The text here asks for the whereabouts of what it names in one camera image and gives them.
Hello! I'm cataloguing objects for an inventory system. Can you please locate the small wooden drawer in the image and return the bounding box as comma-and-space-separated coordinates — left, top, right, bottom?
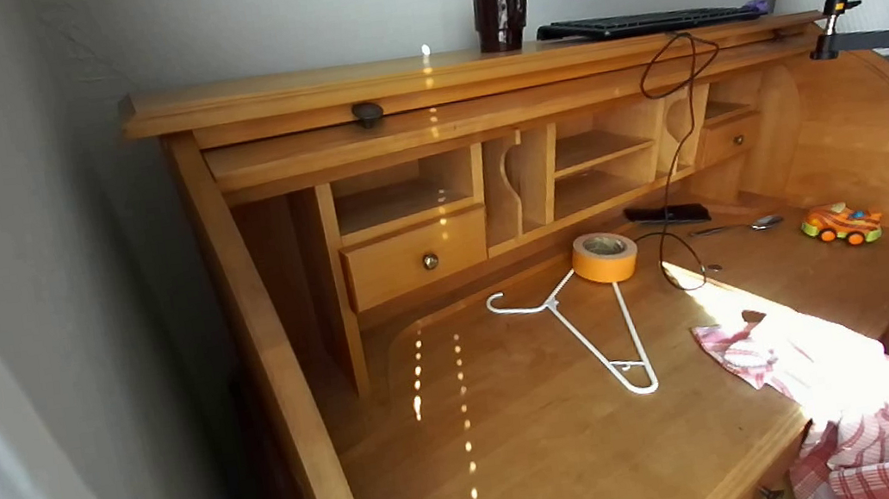
694, 111, 768, 169

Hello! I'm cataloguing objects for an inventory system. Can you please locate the orange tape roll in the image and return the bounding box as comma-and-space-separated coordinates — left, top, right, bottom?
568, 228, 643, 290

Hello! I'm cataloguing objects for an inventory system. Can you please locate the black cable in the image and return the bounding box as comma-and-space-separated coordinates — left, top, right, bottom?
606, 26, 755, 298

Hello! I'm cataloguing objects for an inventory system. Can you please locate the orange toy car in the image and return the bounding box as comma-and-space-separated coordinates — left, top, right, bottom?
798, 197, 886, 253

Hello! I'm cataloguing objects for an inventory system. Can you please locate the metal spoon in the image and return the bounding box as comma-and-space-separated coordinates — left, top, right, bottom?
687, 213, 786, 240

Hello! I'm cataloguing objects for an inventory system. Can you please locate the red white striped cloth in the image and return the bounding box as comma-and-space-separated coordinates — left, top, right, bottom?
690, 291, 889, 499

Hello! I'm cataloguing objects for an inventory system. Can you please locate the white wire hanger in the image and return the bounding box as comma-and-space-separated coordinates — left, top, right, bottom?
483, 259, 662, 415

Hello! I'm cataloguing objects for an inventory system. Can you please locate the black keyboard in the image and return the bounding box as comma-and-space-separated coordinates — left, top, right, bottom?
535, 0, 766, 51

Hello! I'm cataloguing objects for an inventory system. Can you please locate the large wooden drawer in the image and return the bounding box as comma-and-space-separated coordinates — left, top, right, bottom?
335, 203, 499, 315

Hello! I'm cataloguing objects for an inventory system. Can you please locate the black roll-top handle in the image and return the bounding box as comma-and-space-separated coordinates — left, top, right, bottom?
351, 99, 386, 132

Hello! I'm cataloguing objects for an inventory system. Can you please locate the brown mug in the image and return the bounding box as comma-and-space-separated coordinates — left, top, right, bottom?
471, 0, 537, 56

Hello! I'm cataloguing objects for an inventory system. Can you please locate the black marker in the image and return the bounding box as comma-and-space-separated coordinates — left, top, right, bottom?
624, 197, 712, 234

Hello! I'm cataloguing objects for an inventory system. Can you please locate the wooden roll-top desk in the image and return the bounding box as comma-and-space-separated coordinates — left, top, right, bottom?
117, 0, 889, 499

